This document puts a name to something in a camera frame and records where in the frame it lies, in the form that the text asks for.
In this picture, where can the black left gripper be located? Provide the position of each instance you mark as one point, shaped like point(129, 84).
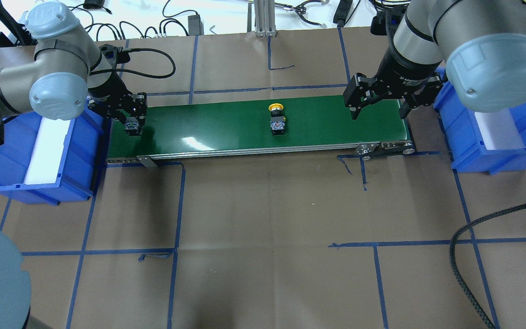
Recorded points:
point(109, 87)

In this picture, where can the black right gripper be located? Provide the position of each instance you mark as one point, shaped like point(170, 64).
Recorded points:
point(404, 74)

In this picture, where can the yellow push button switch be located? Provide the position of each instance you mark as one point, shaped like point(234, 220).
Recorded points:
point(277, 119)

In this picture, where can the red push button switch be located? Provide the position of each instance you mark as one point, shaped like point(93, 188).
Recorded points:
point(133, 126)

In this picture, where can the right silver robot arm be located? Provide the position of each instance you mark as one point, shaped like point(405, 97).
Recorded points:
point(479, 46)

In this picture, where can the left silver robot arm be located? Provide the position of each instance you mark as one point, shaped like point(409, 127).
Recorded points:
point(69, 73)

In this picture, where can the white foam pad left bin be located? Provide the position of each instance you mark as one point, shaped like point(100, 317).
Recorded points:
point(47, 152)

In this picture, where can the white foam pad bin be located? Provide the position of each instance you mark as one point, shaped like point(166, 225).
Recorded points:
point(47, 152)
point(498, 130)

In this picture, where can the black power adapter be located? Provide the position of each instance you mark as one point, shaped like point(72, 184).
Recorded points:
point(195, 25)

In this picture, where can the white foam pad right bin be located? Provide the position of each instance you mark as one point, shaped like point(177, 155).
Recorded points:
point(498, 130)

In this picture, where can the green conveyor belt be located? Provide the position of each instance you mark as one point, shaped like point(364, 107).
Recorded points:
point(243, 128)

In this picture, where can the blue left plastic bin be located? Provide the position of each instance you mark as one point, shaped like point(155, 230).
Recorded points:
point(74, 179)

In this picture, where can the blue plastic bin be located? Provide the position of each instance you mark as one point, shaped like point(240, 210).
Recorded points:
point(479, 142)
point(74, 179)

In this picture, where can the blue right plastic bin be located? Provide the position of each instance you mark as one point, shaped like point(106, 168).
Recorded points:
point(479, 142)

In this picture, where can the aluminium frame post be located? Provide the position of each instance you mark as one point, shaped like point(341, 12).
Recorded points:
point(264, 11)

